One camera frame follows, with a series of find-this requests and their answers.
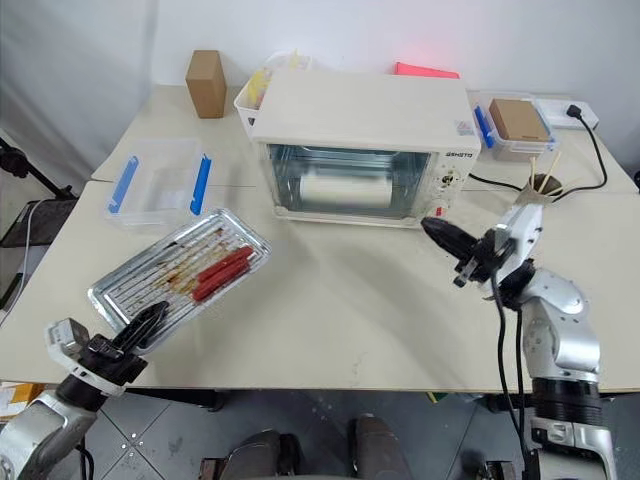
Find red sausage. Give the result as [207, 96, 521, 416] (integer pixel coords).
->
[198, 245, 254, 283]
[196, 258, 258, 293]
[191, 269, 251, 302]

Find tall brown cardboard box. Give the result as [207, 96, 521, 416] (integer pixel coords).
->
[185, 49, 229, 120]

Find white toaster oven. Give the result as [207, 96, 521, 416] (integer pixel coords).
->
[248, 69, 484, 231]

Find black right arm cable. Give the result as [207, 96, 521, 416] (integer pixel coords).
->
[483, 267, 532, 480]

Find white oven door handle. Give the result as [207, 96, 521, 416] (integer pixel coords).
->
[299, 172, 394, 207]

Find black power cable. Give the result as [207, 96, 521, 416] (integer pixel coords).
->
[466, 115, 610, 194]

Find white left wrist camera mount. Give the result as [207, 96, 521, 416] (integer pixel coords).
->
[44, 316, 127, 399]

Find white plastic basket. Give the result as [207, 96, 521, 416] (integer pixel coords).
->
[233, 74, 274, 145]

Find glass oven door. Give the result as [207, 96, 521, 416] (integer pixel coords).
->
[264, 143, 434, 222]

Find black tripod stand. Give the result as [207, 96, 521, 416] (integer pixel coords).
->
[0, 135, 77, 311]

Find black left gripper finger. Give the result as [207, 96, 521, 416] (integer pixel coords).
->
[119, 301, 170, 346]
[130, 308, 171, 353]

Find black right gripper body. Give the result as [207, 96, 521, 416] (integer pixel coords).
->
[453, 237, 517, 297]

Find brown chopstick holder cup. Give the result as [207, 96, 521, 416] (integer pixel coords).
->
[518, 172, 567, 207]

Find empty clear blue-latched container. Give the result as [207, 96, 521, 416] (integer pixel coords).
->
[103, 137, 214, 229]

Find silver ribbed baking tray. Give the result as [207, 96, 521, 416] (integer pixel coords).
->
[87, 208, 274, 332]

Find yellow items bundle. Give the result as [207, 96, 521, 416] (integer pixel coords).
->
[247, 68, 275, 110]

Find clear plastic bag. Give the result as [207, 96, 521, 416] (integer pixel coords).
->
[263, 48, 314, 74]

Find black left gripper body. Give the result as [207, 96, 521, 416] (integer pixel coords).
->
[79, 335, 150, 387]

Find clear blue-latched container with box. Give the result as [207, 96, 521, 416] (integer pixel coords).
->
[471, 89, 559, 162]

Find red flat folder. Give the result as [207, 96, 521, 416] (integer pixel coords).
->
[392, 60, 462, 81]

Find dark rounded shape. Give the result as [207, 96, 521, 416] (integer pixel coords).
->
[348, 413, 402, 480]
[225, 429, 302, 480]

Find white power strip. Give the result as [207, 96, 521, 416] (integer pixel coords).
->
[535, 97, 602, 132]

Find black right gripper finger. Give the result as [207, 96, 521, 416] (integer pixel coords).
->
[421, 216, 482, 249]
[422, 225, 476, 264]

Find flat brown cardboard box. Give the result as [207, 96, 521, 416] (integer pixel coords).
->
[487, 97, 552, 144]

